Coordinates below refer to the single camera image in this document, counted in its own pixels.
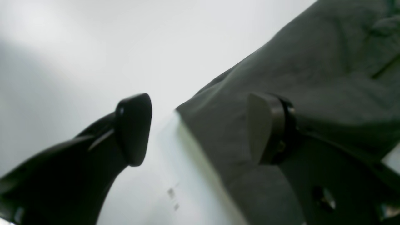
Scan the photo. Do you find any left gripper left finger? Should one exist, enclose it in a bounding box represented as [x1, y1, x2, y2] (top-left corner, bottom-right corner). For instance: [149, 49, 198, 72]
[0, 93, 152, 225]

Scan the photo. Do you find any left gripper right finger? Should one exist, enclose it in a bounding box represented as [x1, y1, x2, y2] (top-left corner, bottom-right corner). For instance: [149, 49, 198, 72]
[246, 93, 399, 225]

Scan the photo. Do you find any dark grey T-shirt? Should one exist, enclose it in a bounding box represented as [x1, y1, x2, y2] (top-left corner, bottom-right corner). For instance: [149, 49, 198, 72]
[177, 0, 400, 225]

